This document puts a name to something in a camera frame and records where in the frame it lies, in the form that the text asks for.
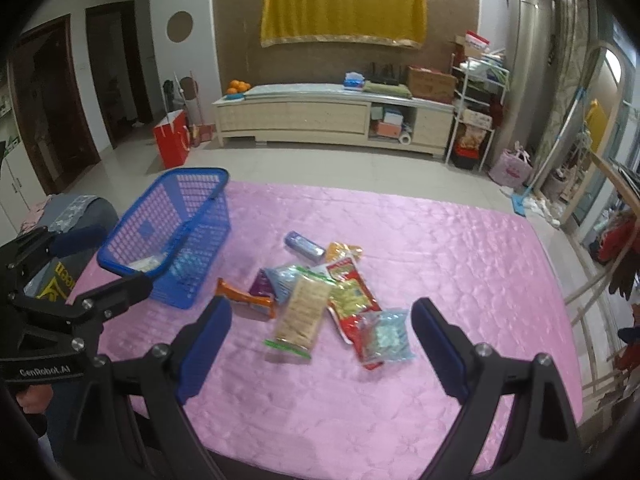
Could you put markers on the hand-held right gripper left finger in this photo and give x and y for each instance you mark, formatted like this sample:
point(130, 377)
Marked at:
point(205, 345)

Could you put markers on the pile of oranges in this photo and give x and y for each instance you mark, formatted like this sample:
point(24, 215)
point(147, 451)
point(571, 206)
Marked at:
point(237, 86)

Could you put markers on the white rags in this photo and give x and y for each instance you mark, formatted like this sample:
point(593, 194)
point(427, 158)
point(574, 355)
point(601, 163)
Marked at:
point(545, 212)

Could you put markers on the pink bag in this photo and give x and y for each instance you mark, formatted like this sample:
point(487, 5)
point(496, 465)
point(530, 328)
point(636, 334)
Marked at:
point(510, 170)

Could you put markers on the small purple blue box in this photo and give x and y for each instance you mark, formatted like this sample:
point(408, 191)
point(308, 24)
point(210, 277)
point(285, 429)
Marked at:
point(302, 245)

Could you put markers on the dark thermos bottle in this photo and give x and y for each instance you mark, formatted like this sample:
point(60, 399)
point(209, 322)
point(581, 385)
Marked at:
point(168, 92)

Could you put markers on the person's left hand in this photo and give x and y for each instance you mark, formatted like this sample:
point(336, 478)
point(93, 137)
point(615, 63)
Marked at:
point(32, 397)

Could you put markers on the white blue box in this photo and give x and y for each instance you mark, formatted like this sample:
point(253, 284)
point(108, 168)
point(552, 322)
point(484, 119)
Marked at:
point(392, 117)

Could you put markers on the yellow cloth cover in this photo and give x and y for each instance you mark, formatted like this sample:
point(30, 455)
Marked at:
point(345, 5)

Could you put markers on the orange snack bar packet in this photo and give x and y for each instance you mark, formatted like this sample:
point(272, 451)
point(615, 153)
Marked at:
point(240, 300)

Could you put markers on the dark wooden door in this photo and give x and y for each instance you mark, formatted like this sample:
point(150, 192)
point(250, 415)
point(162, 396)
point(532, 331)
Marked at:
point(55, 110)

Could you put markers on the black router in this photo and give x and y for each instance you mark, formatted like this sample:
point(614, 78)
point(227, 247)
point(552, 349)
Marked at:
point(385, 77)

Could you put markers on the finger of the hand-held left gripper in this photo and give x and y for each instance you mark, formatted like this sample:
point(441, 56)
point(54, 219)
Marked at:
point(25, 247)
point(115, 295)

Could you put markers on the white metal rack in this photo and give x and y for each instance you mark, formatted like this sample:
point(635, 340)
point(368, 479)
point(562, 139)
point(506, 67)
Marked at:
point(482, 91)

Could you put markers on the round brown fan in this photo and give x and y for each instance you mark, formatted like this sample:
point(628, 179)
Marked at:
point(187, 85)

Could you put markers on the white snack packet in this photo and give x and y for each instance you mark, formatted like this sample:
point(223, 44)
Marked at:
point(145, 262)

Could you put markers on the red yellow snack packet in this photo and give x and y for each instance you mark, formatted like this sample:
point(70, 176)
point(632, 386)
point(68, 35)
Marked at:
point(352, 292)

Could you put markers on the orange box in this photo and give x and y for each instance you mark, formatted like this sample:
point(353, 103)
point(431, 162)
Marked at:
point(387, 131)

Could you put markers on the wooden rail frame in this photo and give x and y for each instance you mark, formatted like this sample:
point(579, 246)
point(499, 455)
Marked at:
point(615, 166)

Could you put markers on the blue mop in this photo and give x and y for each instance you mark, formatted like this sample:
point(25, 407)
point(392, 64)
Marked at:
point(520, 204)

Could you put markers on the blue plastic basket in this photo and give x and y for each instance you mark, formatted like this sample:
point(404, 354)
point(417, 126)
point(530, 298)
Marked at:
point(195, 175)

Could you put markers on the brown cardboard box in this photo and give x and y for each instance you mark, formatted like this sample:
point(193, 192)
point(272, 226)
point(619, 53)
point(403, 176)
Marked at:
point(430, 85)

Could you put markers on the grey chair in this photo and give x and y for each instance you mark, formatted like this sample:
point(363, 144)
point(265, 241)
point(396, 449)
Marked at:
point(95, 220)

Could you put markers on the round brown wall disc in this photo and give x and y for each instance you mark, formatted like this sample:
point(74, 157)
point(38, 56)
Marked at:
point(180, 26)

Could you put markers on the red white box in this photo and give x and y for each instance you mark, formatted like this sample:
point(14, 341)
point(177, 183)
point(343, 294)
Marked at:
point(476, 40)

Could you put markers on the hanging red clothes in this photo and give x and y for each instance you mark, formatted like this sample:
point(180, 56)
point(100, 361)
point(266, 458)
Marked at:
point(620, 250)

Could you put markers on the light blue candy packet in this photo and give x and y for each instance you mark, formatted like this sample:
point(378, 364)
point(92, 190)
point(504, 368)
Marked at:
point(387, 337)

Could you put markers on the pink cloth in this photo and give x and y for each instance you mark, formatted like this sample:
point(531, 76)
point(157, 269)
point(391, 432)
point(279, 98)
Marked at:
point(35, 212)

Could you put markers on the light blue striped snack packet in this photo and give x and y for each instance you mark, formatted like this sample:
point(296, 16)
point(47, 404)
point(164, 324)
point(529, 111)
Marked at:
point(282, 280)

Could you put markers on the pink quilted table cover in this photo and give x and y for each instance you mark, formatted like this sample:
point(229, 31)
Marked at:
point(400, 220)

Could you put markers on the small orange packet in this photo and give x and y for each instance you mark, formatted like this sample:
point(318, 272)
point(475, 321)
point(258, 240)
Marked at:
point(345, 250)

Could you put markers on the lace chair cover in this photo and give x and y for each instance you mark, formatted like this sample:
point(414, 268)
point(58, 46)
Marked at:
point(70, 212)

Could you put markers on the blue tissue box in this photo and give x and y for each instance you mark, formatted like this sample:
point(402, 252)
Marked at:
point(354, 80)

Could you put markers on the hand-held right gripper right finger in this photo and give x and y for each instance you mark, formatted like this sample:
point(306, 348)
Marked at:
point(440, 347)

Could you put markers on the purple snack packet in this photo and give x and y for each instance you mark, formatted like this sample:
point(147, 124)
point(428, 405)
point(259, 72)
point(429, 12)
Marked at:
point(260, 285)

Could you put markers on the silver standing air conditioner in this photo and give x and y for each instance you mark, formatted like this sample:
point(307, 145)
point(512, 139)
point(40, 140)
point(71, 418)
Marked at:
point(527, 50)

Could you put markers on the dark wooden door frame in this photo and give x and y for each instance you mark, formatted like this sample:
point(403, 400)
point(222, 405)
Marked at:
point(141, 60)

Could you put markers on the white paper roll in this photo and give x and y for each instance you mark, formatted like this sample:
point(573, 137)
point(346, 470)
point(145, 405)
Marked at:
point(405, 138)

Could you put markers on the clear cracker packet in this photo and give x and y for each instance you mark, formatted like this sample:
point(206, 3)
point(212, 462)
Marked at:
point(300, 317)

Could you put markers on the green cushion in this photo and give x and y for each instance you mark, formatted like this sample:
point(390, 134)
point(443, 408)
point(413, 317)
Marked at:
point(387, 89)

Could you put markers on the cream low cabinet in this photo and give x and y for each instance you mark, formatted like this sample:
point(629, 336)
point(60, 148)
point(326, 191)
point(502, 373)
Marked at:
point(300, 115)

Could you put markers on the white cupboard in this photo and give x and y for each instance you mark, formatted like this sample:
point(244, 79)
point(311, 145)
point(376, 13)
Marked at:
point(12, 180)

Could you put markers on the person's left forearm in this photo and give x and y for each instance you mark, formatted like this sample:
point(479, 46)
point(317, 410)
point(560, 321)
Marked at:
point(60, 425)

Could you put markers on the red dustpan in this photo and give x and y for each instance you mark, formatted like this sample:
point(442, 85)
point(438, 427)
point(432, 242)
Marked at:
point(202, 132)

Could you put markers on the red paper bag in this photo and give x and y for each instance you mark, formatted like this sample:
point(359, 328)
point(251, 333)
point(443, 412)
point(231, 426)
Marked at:
point(172, 145)

